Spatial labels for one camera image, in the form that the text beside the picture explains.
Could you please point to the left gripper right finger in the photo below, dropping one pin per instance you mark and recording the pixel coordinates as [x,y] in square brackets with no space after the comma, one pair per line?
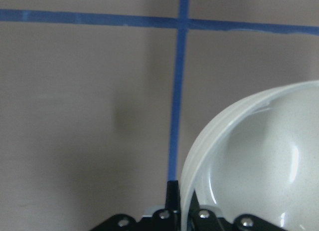
[204,219]

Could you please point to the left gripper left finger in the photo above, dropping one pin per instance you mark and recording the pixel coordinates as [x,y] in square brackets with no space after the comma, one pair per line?
[165,219]

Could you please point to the white bowl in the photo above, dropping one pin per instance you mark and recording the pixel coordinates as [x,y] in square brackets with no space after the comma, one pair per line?
[259,156]

